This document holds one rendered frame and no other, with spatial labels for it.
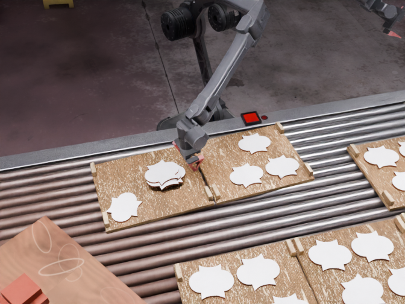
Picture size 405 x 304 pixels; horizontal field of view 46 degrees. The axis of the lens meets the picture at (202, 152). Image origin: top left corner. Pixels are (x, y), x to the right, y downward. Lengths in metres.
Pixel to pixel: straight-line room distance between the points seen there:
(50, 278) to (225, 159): 0.84
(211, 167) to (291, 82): 2.25
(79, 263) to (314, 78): 3.02
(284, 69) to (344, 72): 0.51
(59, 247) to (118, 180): 0.42
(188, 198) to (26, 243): 0.60
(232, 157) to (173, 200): 0.33
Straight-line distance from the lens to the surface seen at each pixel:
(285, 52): 4.47
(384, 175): 2.03
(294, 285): 1.63
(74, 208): 1.87
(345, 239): 1.77
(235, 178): 1.88
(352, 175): 2.02
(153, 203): 1.81
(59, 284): 1.54
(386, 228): 1.85
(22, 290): 1.25
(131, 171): 1.94
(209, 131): 2.13
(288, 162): 1.97
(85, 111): 3.82
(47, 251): 1.62
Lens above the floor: 2.31
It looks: 43 degrees down
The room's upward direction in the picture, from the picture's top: straight up
